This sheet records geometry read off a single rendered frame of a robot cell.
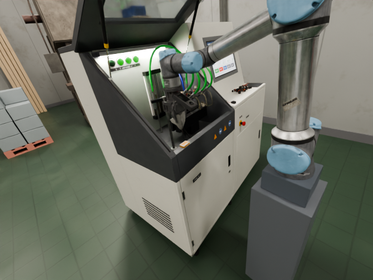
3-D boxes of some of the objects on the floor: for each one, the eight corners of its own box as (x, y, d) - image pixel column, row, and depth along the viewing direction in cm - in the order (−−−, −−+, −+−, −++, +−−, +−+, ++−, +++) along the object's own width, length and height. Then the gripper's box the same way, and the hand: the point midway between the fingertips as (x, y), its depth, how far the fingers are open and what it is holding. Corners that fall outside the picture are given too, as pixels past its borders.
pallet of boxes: (8, 142, 396) (-27, 94, 343) (46, 129, 438) (20, 85, 385) (8, 159, 321) (-37, 101, 268) (54, 141, 363) (23, 89, 310)
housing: (144, 223, 163) (74, 43, 91) (127, 209, 180) (56, 48, 108) (218, 150, 253) (212, 31, 181) (202, 146, 270) (191, 35, 198)
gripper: (171, 84, 85) (177, 123, 95) (157, 89, 79) (166, 130, 89) (184, 84, 80) (190, 126, 90) (171, 90, 74) (178, 134, 84)
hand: (182, 127), depth 87 cm, fingers closed
